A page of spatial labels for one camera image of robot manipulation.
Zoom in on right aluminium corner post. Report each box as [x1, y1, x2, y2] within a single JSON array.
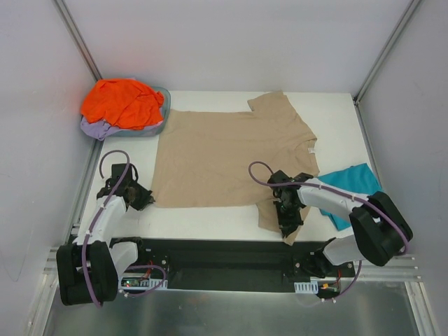
[[353, 0, 424, 106]]

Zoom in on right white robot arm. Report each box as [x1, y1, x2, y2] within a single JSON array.
[[267, 170, 414, 277]]

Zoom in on beige t shirt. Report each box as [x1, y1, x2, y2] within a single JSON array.
[[151, 92, 319, 232]]

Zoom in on teal plastic basket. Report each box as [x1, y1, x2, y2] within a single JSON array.
[[112, 86, 171, 137]]

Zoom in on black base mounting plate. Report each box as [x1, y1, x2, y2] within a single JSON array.
[[118, 237, 356, 293]]

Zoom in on orange t shirt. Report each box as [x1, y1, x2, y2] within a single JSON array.
[[80, 78, 165, 130]]

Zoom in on right white cable duct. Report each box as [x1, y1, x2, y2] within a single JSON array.
[[293, 281, 319, 295]]

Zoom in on aluminium corner post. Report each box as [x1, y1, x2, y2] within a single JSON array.
[[52, 0, 102, 81], [353, 0, 424, 106]]

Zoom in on white cable duct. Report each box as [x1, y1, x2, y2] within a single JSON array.
[[118, 276, 168, 291], [293, 281, 319, 295]]

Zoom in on lavender t shirt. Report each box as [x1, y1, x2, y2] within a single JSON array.
[[80, 117, 162, 141]]

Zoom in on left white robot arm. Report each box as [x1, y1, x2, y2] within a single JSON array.
[[56, 163, 154, 306]]

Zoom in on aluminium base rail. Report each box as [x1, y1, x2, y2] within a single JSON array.
[[43, 246, 421, 281]]

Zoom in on left white cable duct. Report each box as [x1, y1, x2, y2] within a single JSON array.
[[118, 276, 168, 291]]

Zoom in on left aluminium corner post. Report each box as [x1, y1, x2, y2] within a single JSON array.
[[52, 0, 102, 81]]

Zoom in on folded teal t shirt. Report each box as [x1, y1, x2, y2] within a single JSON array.
[[316, 162, 384, 232]]

